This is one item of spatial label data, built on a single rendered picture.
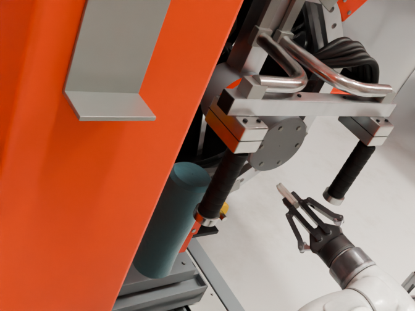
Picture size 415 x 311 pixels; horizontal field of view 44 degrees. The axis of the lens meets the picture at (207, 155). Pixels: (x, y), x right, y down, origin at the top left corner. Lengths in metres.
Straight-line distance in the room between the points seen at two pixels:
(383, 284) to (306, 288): 1.01
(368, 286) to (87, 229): 0.71
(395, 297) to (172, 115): 0.75
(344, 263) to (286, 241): 1.11
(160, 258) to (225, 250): 0.96
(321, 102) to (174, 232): 0.38
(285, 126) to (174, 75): 0.55
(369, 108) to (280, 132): 0.18
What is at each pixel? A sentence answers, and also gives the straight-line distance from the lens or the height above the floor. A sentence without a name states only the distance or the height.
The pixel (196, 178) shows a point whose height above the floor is 0.74.
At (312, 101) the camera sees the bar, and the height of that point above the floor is 0.98.
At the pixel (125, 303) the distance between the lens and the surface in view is 1.51.
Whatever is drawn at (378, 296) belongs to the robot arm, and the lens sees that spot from 1.08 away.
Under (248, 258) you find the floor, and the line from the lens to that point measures 2.05.
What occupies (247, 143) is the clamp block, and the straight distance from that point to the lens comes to 0.78.
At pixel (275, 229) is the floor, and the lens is 2.26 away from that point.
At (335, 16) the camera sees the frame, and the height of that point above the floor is 1.06.
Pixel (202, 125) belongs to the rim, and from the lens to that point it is 1.21.
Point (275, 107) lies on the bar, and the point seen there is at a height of 0.97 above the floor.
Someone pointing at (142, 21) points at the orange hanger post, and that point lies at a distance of 0.37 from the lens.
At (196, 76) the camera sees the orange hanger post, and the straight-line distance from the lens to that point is 0.43.
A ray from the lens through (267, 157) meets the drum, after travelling 0.98.
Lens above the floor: 1.29
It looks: 31 degrees down
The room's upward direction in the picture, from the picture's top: 25 degrees clockwise
